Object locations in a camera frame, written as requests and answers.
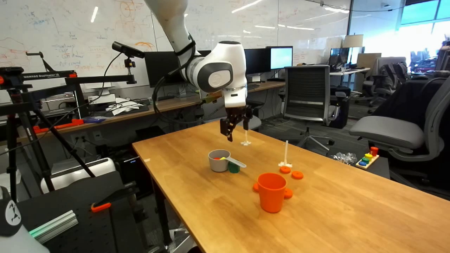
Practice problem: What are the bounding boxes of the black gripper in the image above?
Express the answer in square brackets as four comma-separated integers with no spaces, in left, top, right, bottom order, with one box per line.
[218,105,255,143]

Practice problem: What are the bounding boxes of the grey pot with handle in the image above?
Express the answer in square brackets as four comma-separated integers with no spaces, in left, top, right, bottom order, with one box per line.
[207,147,248,174]

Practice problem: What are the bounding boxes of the clear peg stand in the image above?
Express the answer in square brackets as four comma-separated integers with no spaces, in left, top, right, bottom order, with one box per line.
[240,128,254,147]

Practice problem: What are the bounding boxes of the white peg stand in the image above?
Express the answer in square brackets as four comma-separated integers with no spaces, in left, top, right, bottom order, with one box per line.
[278,139,294,168]

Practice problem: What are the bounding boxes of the black computer monitor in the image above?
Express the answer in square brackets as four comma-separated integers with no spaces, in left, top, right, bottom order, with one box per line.
[244,46,272,76]

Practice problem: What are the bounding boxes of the dark mesh office chair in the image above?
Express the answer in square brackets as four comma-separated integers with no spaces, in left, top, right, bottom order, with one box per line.
[282,63,351,152]

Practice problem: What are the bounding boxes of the orange plastic cup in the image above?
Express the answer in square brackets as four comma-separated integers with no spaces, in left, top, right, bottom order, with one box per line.
[255,171,289,215]

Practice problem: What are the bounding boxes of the monitor with lit screen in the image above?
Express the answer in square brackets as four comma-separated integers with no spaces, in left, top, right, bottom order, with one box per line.
[269,45,296,70]

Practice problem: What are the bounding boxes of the large black monitor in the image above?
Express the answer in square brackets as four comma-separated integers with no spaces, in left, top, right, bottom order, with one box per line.
[144,49,189,88]

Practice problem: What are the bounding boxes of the long wooden desk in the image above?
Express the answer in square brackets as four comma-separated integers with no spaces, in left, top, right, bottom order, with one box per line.
[19,80,289,142]

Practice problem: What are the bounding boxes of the clear plastic pieces pile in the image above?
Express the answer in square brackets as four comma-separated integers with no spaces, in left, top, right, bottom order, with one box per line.
[332,150,359,166]

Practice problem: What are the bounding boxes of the white papers pile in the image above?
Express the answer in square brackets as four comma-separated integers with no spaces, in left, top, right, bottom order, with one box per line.
[103,95,144,116]

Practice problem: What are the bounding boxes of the colourful stacking toy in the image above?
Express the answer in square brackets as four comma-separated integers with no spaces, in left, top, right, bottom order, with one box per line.
[355,145,382,170]

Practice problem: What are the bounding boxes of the grey office chair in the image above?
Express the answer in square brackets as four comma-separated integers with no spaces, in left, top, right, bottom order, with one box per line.
[349,74,450,188]

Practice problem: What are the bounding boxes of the white cylinder roll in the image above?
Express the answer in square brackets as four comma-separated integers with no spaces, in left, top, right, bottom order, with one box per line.
[40,156,117,194]

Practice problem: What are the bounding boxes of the red hand tool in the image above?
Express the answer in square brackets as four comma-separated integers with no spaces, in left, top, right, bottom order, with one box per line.
[33,116,86,136]

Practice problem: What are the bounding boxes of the black equipment case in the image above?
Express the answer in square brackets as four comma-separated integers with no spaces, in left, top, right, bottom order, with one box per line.
[19,180,152,253]

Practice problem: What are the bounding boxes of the black tripod orange knobs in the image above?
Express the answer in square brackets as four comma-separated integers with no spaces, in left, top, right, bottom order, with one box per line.
[0,64,138,202]

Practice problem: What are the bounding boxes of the green silver bar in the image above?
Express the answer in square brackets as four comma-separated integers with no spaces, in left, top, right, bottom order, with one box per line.
[27,208,79,244]

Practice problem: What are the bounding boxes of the black camera on boom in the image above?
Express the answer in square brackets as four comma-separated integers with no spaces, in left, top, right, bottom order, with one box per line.
[112,41,147,60]

